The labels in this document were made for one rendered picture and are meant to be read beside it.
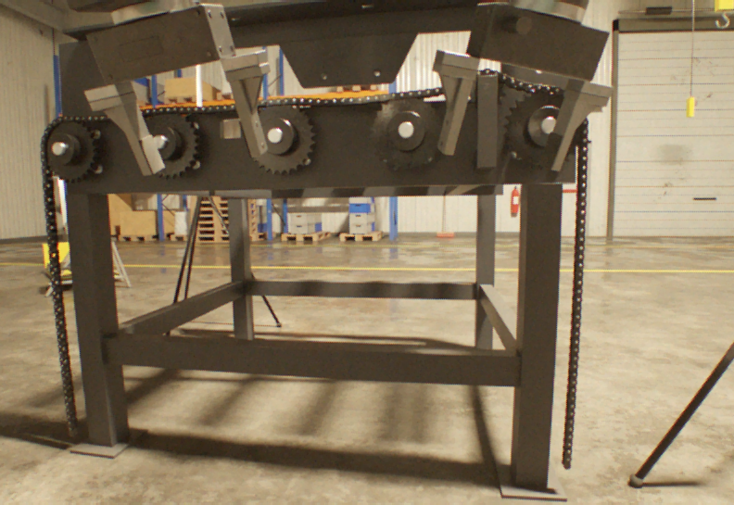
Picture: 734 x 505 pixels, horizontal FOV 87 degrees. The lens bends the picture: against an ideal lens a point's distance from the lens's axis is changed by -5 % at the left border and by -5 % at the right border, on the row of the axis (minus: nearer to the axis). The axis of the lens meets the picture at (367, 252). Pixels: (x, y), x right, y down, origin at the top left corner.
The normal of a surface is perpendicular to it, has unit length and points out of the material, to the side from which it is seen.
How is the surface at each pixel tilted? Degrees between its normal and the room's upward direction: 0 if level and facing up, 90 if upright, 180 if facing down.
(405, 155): 90
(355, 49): 90
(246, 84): 114
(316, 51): 90
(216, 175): 90
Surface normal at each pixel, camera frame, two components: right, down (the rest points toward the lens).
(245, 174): -0.15, 0.11
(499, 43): 0.13, 0.49
